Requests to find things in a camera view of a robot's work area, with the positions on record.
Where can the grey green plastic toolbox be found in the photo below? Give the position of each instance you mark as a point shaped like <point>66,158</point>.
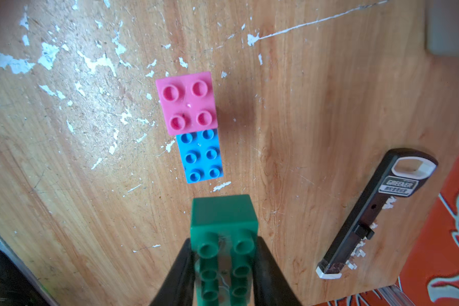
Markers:
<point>442,28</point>

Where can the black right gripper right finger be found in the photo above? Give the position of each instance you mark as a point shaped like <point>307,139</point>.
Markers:
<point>269,284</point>

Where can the green long lego brick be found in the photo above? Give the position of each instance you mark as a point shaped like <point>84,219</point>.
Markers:
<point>223,239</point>

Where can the light blue long lego brick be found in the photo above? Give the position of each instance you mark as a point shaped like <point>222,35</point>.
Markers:
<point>200,155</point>

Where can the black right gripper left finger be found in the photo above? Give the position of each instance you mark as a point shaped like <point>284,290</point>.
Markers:
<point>178,286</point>

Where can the dark brown bit holder case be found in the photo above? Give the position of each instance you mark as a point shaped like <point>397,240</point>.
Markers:
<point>400,174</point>

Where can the pink square lego brick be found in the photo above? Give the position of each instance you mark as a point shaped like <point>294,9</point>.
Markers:
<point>188,103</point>

